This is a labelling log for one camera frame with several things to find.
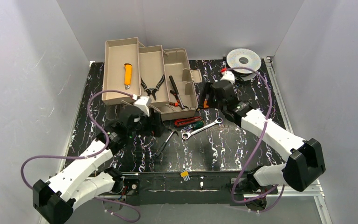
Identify red utility knife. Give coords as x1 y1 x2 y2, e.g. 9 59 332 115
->
174 116 203 127

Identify green stubby screwdriver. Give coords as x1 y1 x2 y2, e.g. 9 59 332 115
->
190 121 205 129

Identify aluminium frame rail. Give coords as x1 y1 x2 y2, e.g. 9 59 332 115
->
38 56 332 224

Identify yellow utility knife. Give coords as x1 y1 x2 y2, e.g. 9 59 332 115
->
124 63 133 90

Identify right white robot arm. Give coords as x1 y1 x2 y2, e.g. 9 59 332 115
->
200 80 326 192

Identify orange handled pliers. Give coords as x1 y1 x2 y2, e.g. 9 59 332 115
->
169 90 185 109

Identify yellow black screwdriver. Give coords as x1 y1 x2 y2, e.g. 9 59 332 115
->
169 76 185 109

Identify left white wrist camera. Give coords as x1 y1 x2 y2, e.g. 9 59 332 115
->
133 96 151 117

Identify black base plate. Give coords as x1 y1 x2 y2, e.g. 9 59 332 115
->
117 171 278 206

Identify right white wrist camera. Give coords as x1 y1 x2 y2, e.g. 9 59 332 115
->
220 69 235 84

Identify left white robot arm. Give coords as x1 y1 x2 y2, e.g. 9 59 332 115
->
32 105 165 224

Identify beige plastic tool box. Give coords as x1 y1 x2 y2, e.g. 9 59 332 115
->
102 37 202 120

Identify silver combination wrench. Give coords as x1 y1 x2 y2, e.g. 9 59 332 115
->
182 117 223 140

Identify orange hex key set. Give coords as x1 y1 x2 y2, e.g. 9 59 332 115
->
197 99 209 111

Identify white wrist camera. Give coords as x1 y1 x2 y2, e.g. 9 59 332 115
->
133 96 151 117
220 69 235 84

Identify black handled hammer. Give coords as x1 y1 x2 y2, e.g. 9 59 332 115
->
154 128 179 158

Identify black grey wire stripper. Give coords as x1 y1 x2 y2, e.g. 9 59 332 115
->
141 74 165 100

